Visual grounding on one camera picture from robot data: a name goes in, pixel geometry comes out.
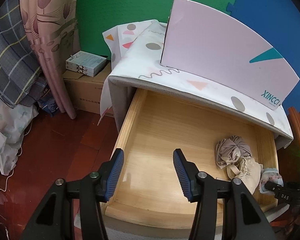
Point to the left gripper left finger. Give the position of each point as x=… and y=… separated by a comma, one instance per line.
x=95, y=188

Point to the grey plaid blanket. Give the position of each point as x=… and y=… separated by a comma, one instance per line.
x=21, y=77

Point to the wooden top drawer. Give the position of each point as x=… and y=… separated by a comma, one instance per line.
x=240, y=213

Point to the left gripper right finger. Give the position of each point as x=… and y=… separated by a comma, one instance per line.
x=204, y=190

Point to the orange wooden bed frame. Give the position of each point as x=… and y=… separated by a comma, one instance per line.
x=289, y=157

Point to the blue packet on floor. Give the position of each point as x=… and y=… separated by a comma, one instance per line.
x=49, y=106

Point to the blue floral trim underwear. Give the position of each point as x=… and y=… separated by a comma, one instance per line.
x=269, y=175

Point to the pink floral curtain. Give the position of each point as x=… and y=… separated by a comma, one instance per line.
x=52, y=30

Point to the brown cardboard box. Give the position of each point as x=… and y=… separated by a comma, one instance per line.
x=85, y=91

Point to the grey beige rolled underwear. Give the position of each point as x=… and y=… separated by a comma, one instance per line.
x=231, y=150

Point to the pink XINCCI shoe box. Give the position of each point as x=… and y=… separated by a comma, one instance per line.
x=214, y=45

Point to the white teal mask box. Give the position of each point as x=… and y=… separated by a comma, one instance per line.
x=85, y=63

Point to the white patterned cover cloth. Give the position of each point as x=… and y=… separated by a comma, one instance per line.
x=180, y=67

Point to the beige lace bra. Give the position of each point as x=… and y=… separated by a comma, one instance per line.
x=248, y=171

